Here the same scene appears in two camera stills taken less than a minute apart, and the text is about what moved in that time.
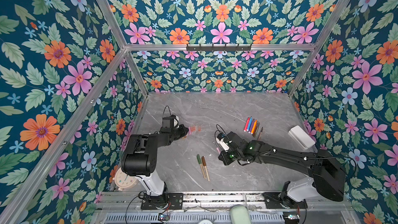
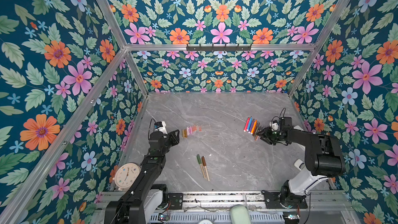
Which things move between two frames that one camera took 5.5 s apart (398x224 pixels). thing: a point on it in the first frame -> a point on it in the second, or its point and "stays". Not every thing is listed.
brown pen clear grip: [257, 129] stays
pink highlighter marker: [246, 124] stays
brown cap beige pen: [204, 164] stays
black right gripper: [222, 156] -> [266, 135]
